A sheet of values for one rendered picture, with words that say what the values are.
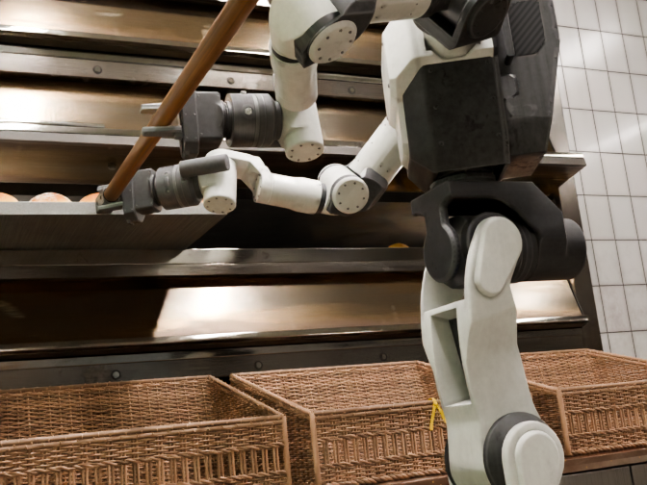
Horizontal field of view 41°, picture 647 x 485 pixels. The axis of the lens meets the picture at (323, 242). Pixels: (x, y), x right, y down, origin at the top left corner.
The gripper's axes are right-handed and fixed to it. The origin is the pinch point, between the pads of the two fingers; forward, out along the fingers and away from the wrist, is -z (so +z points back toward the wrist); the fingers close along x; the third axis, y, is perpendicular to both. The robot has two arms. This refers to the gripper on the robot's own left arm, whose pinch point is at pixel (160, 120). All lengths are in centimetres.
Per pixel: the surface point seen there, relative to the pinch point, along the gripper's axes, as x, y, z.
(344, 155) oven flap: -18, 76, 58
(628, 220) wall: -4, 104, 166
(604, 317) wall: 27, 102, 148
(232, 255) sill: 5, 86, 28
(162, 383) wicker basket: 37, 79, 7
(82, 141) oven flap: -19, 66, -9
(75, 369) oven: 32, 80, -13
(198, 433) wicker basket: 49, 33, 7
